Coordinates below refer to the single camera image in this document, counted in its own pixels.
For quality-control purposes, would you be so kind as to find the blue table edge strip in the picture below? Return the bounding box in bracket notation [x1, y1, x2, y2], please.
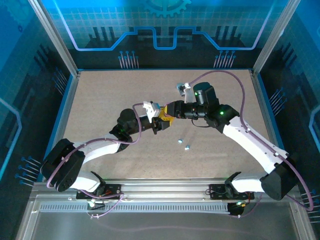
[255, 71, 286, 150]

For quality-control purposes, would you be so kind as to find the blue gear print panel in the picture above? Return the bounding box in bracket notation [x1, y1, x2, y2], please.
[39, 0, 291, 71]

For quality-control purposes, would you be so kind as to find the blue circuit print panel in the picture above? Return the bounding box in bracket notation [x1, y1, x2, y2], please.
[257, 0, 320, 226]
[0, 0, 76, 191]

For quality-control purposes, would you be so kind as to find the grey metal shelf sheet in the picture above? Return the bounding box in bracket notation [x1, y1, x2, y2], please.
[23, 212, 303, 240]

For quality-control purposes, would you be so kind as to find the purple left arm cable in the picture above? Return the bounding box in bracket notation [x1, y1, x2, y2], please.
[46, 102, 151, 220]

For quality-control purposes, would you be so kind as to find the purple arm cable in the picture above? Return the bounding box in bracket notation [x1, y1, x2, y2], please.
[188, 69, 315, 218]
[46, 102, 151, 220]

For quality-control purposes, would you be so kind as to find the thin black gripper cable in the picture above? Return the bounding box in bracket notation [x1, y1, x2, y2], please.
[191, 117, 211, 129]

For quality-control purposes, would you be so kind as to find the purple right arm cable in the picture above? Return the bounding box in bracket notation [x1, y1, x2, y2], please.
[188, 69, 315, 218]

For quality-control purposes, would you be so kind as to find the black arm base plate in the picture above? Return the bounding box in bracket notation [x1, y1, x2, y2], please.
[208, 183, 256, 201]
[75, 183, 125, 201]

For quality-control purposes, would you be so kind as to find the slotted grey cable duct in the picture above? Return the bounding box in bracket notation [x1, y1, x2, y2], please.
[38, 203, 232, 214]

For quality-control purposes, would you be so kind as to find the aluminium corner post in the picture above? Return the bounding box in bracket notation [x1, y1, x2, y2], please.
[26, 0, 82, 77]
[250, 0, 303, 77]

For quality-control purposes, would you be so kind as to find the aluminium frame beam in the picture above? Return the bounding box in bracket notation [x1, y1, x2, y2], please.
[13, 199, 41, 240]
[287, 199, 317, 240]

